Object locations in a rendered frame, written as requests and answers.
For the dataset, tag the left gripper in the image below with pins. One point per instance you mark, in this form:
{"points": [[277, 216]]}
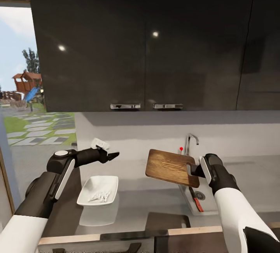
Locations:
{"points": [[94, 155]]}

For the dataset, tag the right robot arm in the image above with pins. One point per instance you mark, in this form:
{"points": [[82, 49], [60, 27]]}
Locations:
{"points": [[244, 231]]}

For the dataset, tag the bowl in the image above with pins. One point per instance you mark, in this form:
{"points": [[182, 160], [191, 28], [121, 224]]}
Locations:
{"points": [[98, 184]]}

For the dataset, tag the drop in sink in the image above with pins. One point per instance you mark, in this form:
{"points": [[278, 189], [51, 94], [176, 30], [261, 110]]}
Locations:
{"points": [[260, 187]]}

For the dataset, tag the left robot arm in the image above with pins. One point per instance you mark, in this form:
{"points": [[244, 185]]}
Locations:
{"points": [[23, 232]]}

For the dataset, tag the cutting board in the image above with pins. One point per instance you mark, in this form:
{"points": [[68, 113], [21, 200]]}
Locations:
{"points": [[171, 167]]}

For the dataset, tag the parer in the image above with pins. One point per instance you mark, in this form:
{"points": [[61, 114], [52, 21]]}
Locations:
{"points": [[196, 200]]}

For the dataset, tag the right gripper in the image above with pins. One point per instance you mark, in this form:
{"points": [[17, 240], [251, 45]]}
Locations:
{"points": [[195, 170]]}

